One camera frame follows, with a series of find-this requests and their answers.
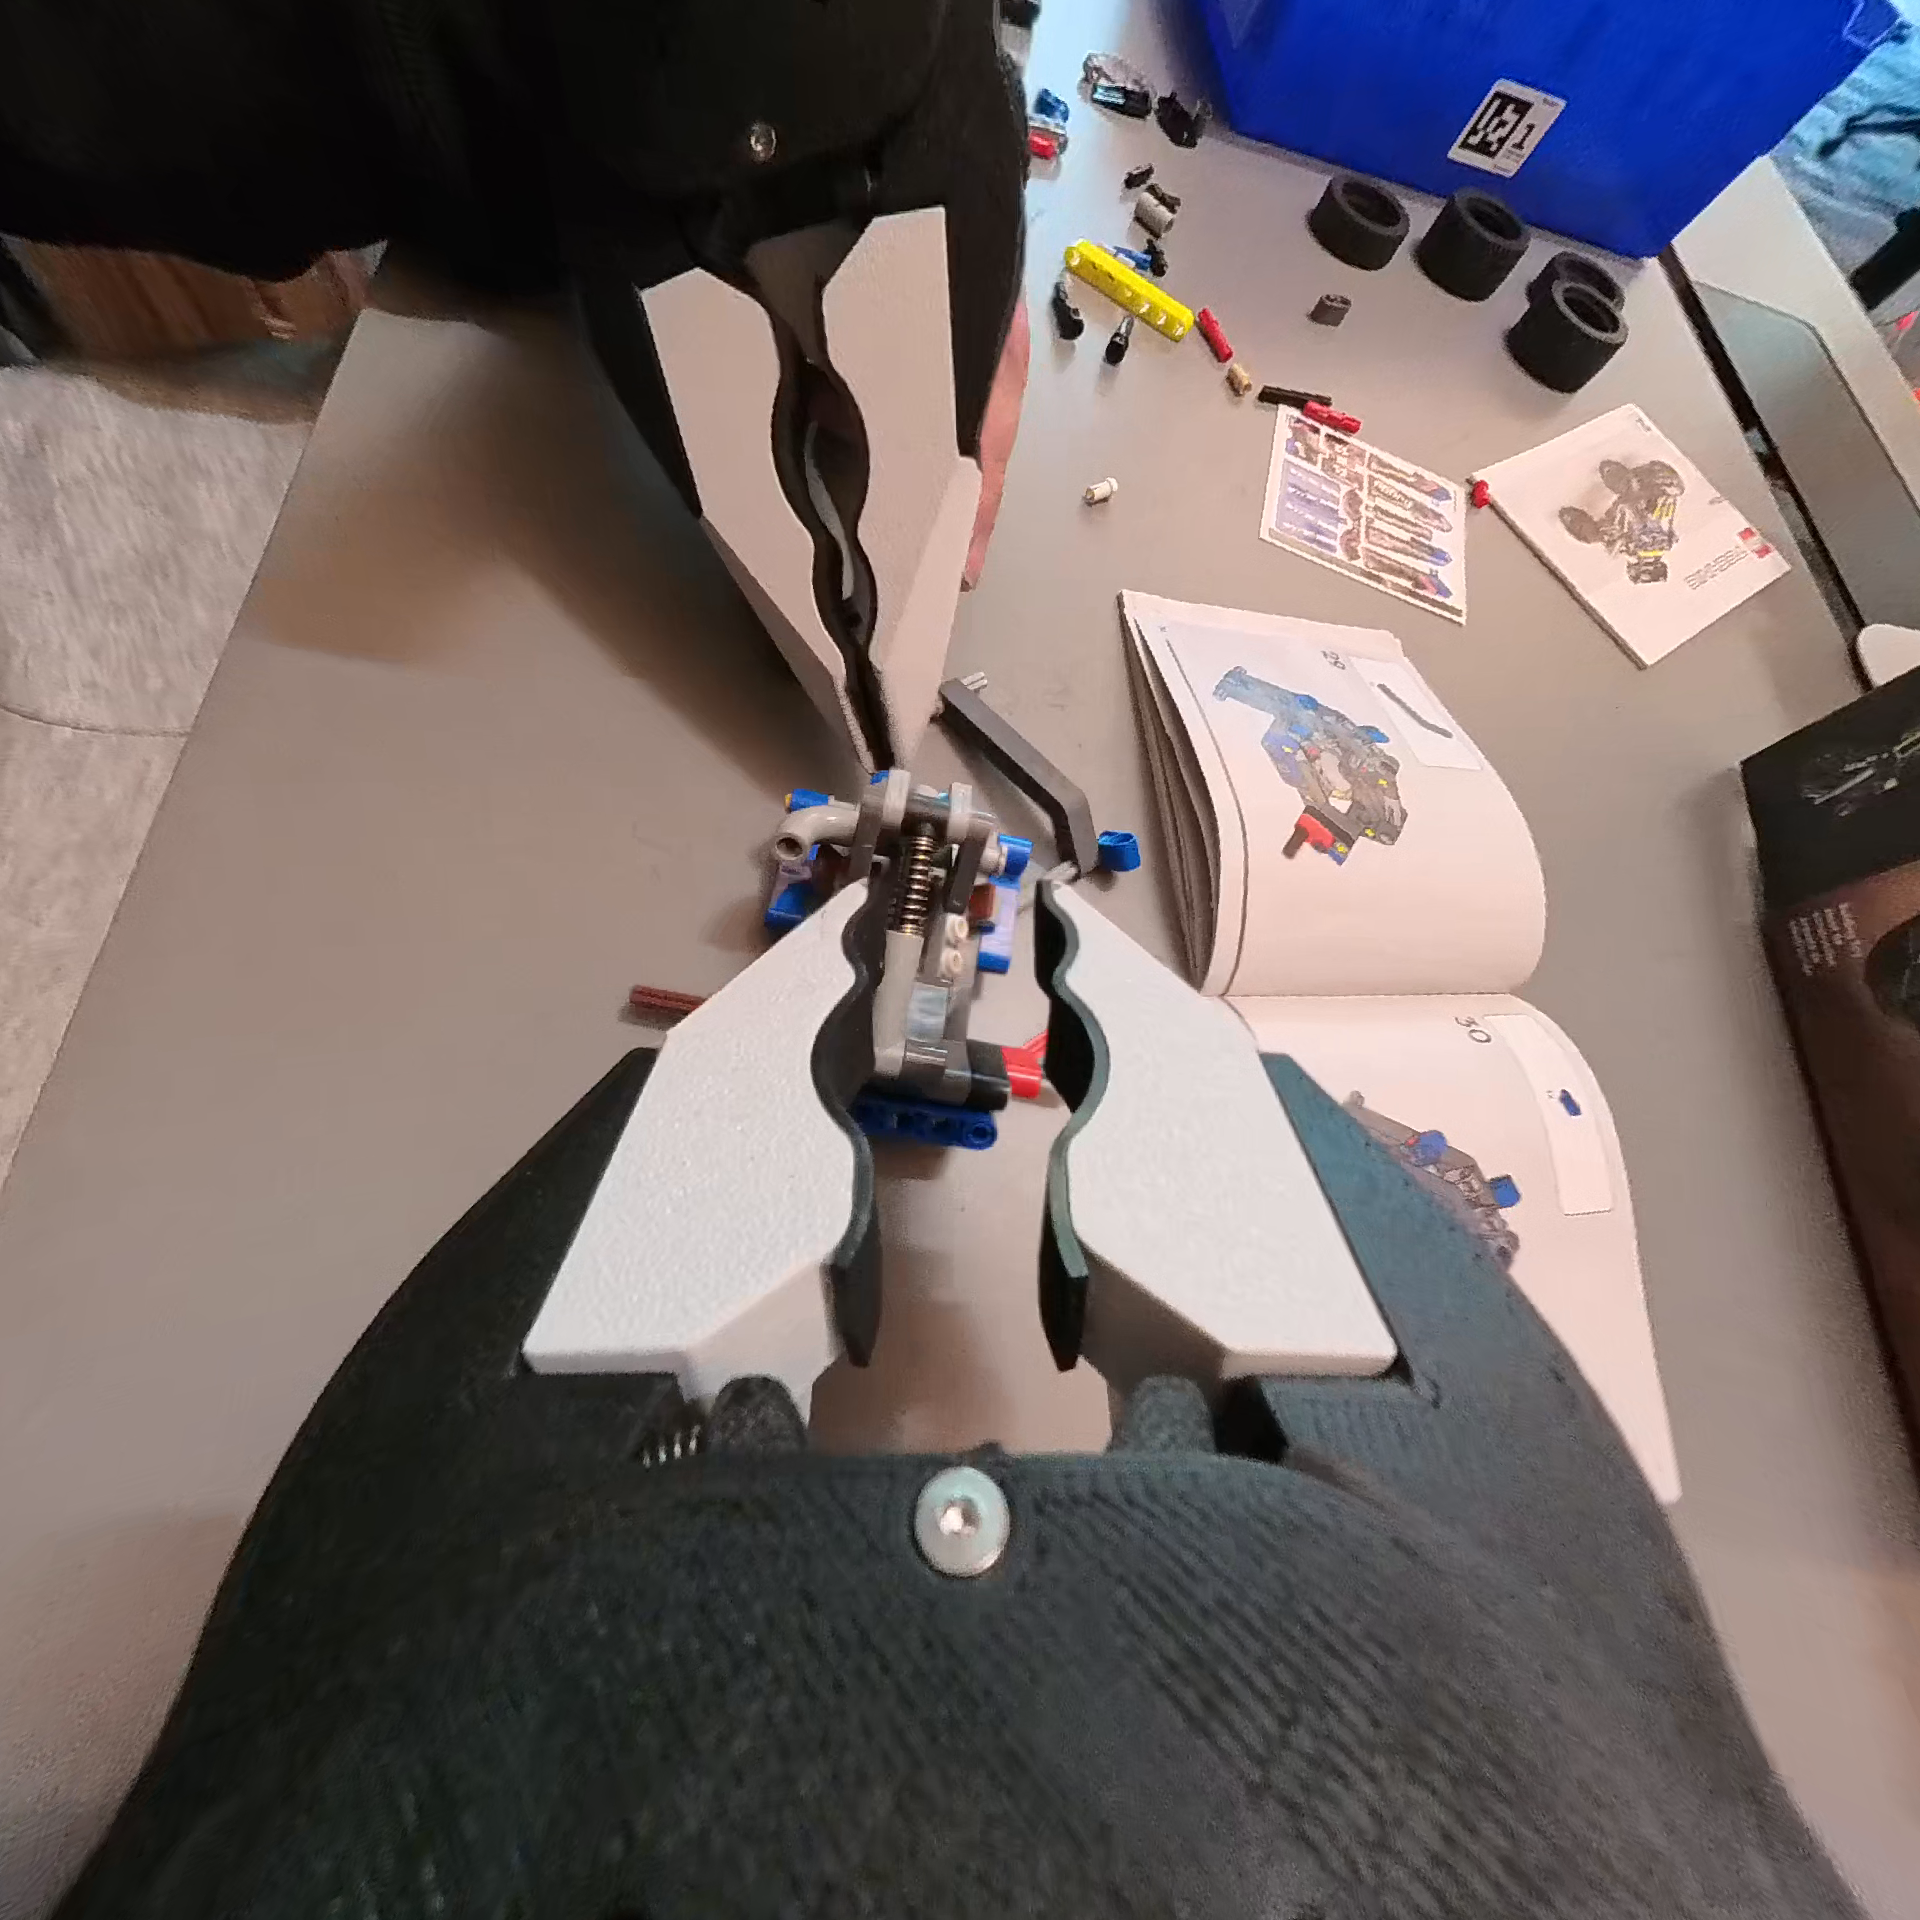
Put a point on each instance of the lego set box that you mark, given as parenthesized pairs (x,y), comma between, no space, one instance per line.
(1847,974)

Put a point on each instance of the person's left forearm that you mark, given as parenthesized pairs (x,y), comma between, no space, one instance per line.
(378,118)

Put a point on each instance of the small blue lego connector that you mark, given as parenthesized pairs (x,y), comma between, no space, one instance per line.
(1120,854)

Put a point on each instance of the yellow lego beam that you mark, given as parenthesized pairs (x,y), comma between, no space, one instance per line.
(1129,288)

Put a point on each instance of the black lego piece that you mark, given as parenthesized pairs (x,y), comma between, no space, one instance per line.
(1118,89)

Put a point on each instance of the lego sticker sheet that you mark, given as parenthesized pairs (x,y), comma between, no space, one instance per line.
(1365,511)

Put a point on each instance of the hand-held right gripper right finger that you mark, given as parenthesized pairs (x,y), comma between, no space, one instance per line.
(1217,1200)

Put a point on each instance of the brown lego axle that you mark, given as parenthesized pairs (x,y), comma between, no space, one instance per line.
(666,1005)

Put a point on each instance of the blue plastic storage bin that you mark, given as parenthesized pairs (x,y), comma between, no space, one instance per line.
(1501,89)

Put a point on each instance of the small white lego leaflet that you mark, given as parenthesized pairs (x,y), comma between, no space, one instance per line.
(1633,523)

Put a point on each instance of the red lego pin black axle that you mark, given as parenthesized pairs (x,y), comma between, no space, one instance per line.
(1308,407)

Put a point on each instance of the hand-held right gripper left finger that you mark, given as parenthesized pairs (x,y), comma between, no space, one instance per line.
(691,1200)

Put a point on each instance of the grey black lego connector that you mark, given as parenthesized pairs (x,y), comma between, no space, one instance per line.
(1153,203)

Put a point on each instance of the person's left hand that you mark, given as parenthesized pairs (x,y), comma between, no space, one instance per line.
(1003,451)

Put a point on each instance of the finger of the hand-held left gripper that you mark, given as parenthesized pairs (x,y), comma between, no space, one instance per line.
(914,419)
(721,435)

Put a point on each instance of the partly built lego buggy model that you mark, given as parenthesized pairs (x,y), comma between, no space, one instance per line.
(922,931)

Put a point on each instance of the lego instruction booklet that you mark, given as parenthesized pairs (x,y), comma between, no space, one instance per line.
(1349,842)

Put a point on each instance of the grey lego beam with axles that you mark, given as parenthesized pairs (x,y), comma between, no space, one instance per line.
(1026,782)

